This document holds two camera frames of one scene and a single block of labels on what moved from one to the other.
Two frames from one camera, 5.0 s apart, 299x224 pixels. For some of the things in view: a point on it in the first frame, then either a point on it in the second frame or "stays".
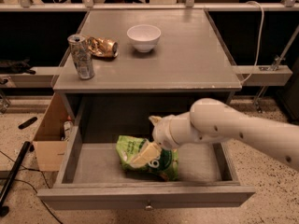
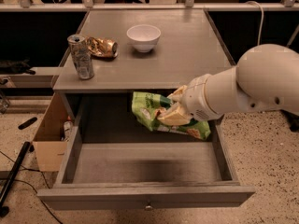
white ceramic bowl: x=144 y=36 stays
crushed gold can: x=103 y=47 stays
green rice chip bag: x=165 y=164 to x=146 y=106
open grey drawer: x=90 y=176 stays
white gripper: x=162 y=133 to x=195 y=99
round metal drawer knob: x=149 y=207 stays
